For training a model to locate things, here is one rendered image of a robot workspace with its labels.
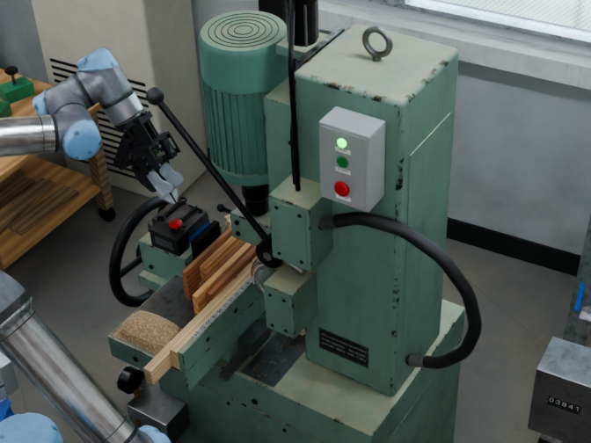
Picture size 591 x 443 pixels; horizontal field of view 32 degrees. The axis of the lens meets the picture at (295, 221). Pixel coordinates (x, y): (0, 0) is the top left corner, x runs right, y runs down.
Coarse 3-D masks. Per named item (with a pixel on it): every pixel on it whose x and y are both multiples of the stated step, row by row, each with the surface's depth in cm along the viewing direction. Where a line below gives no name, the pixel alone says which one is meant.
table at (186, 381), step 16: (144, 272) 238; (160, 288) 229; (176, 288) 229; (144, 304) 225; (160, 304) 225; (176, 304) 225; (192, 304) 225; (256, 304) 226; (176, 320) 221; (240, 320) 222; (112, 336) 218; (224, 336) 218; (112, 352) 221; (128, 352) 217; (144, 352) 214; (208, 352) 214; (224, 352) 220; (176, 368) 210; (192, 368) 210; (208, 368) 216; (176, 384) 213; (192, 384) 212
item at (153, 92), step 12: (156, 96) 197; (168, 108) 198; (180, 132) 199; (192, 144) 199; (204, 156) 200; (216, 180) 201; (228, 192) 201; (240, 204) 202; (252, 216) 202; (264, 240) 202; (264, 252) 202; (264, 264) 204; (276, 264) 202; (288, 264) 203
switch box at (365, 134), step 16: (336, 112) 176; (352, 112) 176; (320, 128) 174; (336, 128) 172; (352, 128) 172; (368, 128) 172; (384, 128) 174; (320, 144) 177; (336, 144) 174; (352, 144) 172; (368, 144) 171; (384, 144) 176; (320, 160) 179; (352, 160) 174; (368, 160) 173; (384, 160) 178; (320, 176) 181; (336, 176) 178; (352, 176) 176; (368, 176) 175; (352, 192) 179; (368, 192) 177; (368, 208) 179
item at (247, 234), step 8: (232, 216) 222; (240, 216) 221; (256, 216) 221; (264, 216) 221; (232, 224) 224; (240, 224) 222; (248, 224) 221; (264, 224) 218; (232, 232) 225; (240, 232) 224; (248, 232) 222; (256, 232) 221; (248, 240) 224; (256, 240) 222
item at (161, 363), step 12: (228, 288) 222; (216, 300) 219; (204, 312) 217; (192, 324) 214; (180, 336) 211; (168, 348) 209; (156, 360) 206; (168, 360) 208; (144, 372) 205; (156, 372) 205
